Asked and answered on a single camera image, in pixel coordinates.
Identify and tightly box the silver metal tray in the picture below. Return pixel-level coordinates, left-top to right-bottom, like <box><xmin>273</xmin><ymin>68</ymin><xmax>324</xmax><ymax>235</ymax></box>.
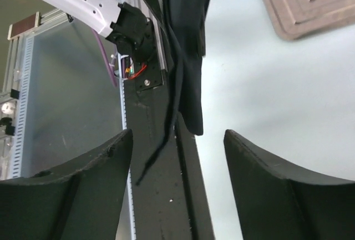
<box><xmin>263</xmin><ymin>0</ymin><xmax>354</xmax><ymax>41</ymax></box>

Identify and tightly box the black paper napkin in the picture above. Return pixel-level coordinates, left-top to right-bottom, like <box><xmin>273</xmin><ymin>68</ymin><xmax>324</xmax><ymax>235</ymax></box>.
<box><xmin>136</xmin><ymin>0</ymin><xmax>210</xmax><ymax>185</ymax></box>

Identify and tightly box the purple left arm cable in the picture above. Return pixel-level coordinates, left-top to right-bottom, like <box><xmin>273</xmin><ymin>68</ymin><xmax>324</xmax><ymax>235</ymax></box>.
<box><xmin>91</xmin><ymin>28</ymin><xmax>120</xmax><ymax>88</ymax></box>

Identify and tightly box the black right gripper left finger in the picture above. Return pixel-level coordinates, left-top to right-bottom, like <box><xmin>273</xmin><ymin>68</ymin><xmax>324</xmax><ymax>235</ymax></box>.
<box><xmin>1</xmin><ymin>129</ymin><xmax>133</xmax><ymax>239</ymax></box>

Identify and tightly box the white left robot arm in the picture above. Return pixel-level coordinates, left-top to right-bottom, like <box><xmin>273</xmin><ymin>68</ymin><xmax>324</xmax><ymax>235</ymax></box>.
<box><xmin>43</xmin><ymin>0</ymin><xmax>157</xmax><ymax>63</ymax></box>

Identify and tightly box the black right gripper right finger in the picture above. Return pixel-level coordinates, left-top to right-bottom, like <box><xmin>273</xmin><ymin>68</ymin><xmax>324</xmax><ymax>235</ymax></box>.
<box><xmin>224</xmin><ymin>130</ymin><xmax>354</xmax><ymax>239</ymax></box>

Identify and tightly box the white cable duct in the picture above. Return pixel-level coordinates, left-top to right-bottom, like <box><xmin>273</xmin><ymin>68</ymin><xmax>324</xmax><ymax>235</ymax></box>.
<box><xmin>9</xmin><ymin>37</ymin><xmax>34</xmax><ymax>178</ymax></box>

